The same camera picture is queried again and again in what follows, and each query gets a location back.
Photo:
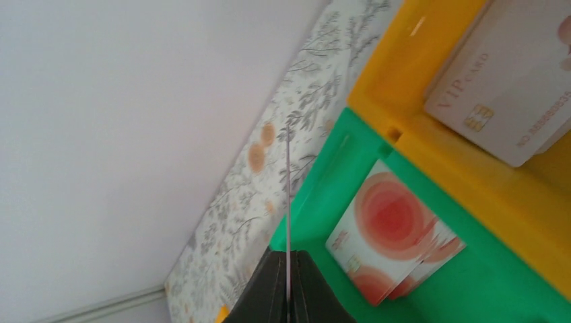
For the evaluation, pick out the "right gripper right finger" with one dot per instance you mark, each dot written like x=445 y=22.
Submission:
x=312 y=299

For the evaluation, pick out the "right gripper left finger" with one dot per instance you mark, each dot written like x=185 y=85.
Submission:
x=263 y=299

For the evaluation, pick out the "white card with red circle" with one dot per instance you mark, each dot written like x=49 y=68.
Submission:
x=288 y=285

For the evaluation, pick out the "white red-circle cards stack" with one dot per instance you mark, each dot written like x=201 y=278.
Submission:
x=387 y=241

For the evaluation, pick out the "white cards in orange bin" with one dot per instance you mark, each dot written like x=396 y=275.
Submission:
x=507 y=89

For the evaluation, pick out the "floral table mat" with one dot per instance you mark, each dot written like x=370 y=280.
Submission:
x=234 y=232

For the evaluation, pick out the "green bin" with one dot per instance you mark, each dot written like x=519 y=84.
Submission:
x=486 y=282

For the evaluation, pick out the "far orange bin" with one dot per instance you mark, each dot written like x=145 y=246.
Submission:
x=527 y=207

